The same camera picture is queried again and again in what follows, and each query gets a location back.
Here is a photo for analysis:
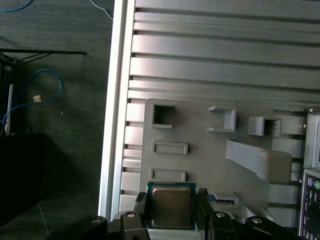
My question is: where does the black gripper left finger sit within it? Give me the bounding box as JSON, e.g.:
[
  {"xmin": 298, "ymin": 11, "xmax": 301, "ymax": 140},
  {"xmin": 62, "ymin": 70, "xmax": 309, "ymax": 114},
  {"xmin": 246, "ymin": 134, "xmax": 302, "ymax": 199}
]
[{"xmin": 48, "ymin": 191, "xmax": 149, "ymax": 240}]

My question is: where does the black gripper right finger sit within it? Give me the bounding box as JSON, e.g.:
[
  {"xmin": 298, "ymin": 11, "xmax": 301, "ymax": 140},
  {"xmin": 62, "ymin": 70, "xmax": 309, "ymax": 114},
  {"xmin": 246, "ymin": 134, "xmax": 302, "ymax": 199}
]
[{"xmin": 196, "ymin": 187, "xmax": 302, "ymax": 240}]

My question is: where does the silver square CPU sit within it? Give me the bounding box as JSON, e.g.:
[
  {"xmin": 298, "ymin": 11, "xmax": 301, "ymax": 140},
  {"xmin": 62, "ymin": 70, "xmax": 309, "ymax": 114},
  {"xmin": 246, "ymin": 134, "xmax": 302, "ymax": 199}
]
[{"xmin": 146, "ymin": 181, "xmax": 197, "ymax": 230}]

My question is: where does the blue RAM stick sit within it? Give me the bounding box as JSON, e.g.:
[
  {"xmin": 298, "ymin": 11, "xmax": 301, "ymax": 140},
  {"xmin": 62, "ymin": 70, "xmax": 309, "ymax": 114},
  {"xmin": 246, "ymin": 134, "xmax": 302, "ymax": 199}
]
[{"xmin": 205, "ymin": 193, "xmax": 237, "ymax": 205}]

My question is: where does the grey plastic parts rack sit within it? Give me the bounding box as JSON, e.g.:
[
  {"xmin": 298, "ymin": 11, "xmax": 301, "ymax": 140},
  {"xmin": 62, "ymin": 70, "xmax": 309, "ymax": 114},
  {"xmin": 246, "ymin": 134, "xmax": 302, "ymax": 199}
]
[{"xmin": 111, "ymin": 97, "xmax": 307, "ymax": 240}]

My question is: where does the black floor box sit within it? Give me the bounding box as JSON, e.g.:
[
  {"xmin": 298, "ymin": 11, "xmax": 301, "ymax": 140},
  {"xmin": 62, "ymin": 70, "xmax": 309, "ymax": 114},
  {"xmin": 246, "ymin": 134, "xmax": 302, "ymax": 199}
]
[{"xmin": 0, "ymin": 133, "xmax": 55, "ymax": 227}]

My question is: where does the black open PC case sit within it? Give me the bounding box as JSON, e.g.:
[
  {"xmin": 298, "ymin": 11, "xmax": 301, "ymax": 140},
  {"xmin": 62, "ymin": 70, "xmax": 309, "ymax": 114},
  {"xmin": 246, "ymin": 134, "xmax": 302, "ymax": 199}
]
[{"xmin": 298, "ymin": 106, "xmax": 320, "ymax": 240}]

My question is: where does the white metal leg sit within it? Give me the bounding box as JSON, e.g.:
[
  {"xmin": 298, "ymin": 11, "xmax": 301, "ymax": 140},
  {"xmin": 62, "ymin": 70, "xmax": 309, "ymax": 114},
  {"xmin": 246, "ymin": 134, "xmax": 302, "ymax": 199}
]
[{"xmin": 5, "ymin": 84, "xmax": 14, "ymax": 136}]

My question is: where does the black metal stand leg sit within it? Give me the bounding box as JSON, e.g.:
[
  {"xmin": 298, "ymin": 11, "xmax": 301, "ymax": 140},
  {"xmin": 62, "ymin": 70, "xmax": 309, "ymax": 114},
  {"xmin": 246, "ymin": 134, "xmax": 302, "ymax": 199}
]
[{"xmin": 0, "ymin": 49, "xmax": 88, "ymax": 56}]

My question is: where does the blue network cable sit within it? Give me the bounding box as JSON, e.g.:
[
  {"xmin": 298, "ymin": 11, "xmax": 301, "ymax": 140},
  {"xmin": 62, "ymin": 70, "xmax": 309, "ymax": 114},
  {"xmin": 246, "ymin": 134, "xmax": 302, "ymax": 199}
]
[
  {"xmin": 0, "ymin": 0, "xmax": 35, "ymax": 13},
  {"xmin": 0, "ymin": 68, "xmax": 65, "ymax": 136}
]

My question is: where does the white floor cable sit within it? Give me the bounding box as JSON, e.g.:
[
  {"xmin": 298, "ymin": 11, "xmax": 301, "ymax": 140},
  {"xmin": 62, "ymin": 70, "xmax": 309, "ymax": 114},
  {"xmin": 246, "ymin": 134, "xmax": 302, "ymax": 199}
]
[{"xmin": 91, "ymin": 0, "xmax": 114, "ymax": 19}]

